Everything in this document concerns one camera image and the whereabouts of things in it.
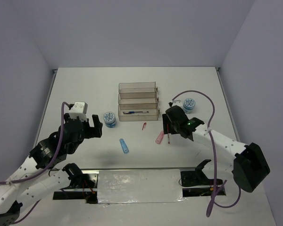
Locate red pen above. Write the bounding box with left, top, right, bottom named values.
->
left=167, top=124, right=170, bottom=144

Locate blue pen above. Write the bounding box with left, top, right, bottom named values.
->
left=122, top=111, right=149, bottom=114

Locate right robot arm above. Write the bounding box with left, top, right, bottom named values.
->
left=162, top=105, right=270, bottom=193

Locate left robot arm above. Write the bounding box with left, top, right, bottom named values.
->
left=0, top=113, right=103, bottom=226

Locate pink correction tape case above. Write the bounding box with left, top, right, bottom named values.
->
left=155, top=130, right=164, bottom=144

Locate blue jar left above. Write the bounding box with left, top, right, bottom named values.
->
left=103, top=112, right=116, bottom=128

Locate blue jar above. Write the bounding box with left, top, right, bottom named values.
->
left=183, top=98, right=196, bottom=114
left=103, top=112, right=116, bottom=128

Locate blue jar right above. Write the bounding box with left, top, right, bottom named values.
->
left=183, top=98, right=196, bottom=114

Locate clear tiered organizer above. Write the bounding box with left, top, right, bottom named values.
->
left=118, top=82, right=160, bottom=121

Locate blue correction tape case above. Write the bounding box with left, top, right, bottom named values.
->
left=119, top=138, right=129, bottom=154

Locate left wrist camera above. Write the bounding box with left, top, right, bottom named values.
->
left=69, top=101, right=88, bottom=121

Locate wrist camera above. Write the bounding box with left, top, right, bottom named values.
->
left=69, top=101, right=88, bottom=121
left=168, top=100, right=183, bottom=107

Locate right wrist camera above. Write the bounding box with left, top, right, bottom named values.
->
left=168, top=100, right=183, bottom=107

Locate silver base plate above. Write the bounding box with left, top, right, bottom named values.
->
left=53, top=169, right=213, bottom=204

